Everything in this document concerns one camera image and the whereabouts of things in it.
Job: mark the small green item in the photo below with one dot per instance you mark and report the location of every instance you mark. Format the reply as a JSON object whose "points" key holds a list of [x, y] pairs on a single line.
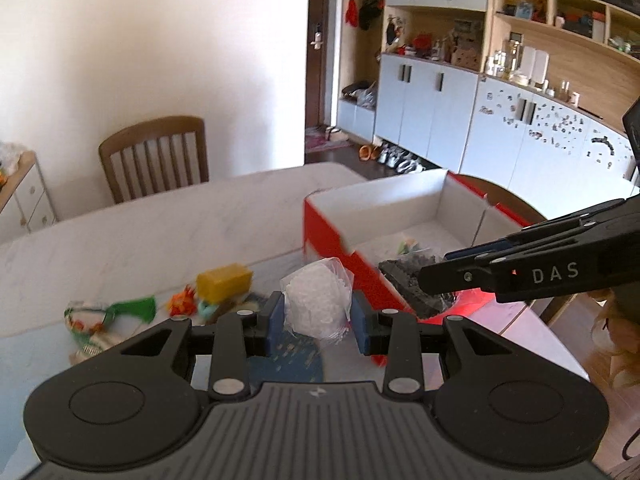
{"points": [[407, 247]]}

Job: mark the brown door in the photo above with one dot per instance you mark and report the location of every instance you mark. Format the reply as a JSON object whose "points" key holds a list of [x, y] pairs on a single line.
{"points": [[317, 85]]}

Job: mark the pink doormat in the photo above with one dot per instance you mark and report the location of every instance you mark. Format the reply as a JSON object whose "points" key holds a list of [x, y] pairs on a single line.
{"points": [[325, 141]]}

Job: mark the white canisters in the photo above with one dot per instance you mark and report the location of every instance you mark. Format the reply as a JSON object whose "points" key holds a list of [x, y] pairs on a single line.
{"points": [[534, 66]]}

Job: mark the black textured object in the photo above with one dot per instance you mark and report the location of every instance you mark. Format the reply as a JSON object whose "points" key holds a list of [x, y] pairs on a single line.
{"points": [[405, 280]]}

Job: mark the red and white cardboard box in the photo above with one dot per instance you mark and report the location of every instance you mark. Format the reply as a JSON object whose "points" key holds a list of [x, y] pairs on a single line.
{"points": [[330, 232]]}

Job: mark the black hanging bag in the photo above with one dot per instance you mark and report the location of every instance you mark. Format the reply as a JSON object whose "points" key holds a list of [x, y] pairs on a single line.
{"points": [[370, 12]]}

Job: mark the clear bag of white beads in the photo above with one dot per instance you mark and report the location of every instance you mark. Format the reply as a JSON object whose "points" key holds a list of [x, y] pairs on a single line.
{"points": [[315, 300]]}

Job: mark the round-back wooden chair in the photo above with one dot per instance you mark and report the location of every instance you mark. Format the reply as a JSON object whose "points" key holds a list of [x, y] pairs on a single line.
{"points": [[505, 197]]}

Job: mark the wooden slat-back chair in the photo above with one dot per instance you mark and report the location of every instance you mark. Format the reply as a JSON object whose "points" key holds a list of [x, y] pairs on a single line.
{"points": [[150, 132]]}

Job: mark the teal toy figure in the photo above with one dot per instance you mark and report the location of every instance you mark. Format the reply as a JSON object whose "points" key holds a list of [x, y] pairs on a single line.
{"points": [[206, 310]]}

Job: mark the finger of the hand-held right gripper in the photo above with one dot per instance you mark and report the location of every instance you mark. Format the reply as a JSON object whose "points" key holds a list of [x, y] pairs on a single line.
{"points": [[450, 277], [495, 246]]}

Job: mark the orange toy figure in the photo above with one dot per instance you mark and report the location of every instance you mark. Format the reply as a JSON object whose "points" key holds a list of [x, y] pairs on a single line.
{"points": [[181, 302]]}

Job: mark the red hanging ornament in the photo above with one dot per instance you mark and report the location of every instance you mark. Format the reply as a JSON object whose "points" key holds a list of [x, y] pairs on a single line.
{"points": [[352, 12]]}

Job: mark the green tasselled face sachet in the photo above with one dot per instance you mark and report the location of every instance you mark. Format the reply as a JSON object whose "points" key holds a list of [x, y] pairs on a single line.
{"points": [[90, 322]]}

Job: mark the yellow block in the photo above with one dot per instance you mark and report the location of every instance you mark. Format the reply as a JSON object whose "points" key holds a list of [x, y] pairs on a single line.
{"points": [[223, 282]]}

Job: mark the row of shoes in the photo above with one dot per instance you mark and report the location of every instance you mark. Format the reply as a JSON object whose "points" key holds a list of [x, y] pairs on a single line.
{"points": [[397, 157]]}

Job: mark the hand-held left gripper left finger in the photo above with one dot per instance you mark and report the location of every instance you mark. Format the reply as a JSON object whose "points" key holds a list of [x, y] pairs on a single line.
{"points": [[275, 322]]}

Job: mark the large white wall cabinet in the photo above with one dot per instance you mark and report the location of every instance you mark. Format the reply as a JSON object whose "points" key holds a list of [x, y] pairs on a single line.
{"points": [[430, 95]]}

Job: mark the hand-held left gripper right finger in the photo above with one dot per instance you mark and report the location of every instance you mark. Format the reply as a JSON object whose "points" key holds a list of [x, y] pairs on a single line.
{"points": [[359, 325]]}

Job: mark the white wooden-top sideboard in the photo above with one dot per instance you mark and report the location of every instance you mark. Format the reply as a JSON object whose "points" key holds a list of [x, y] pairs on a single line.
{"points": [[25, 195]]}

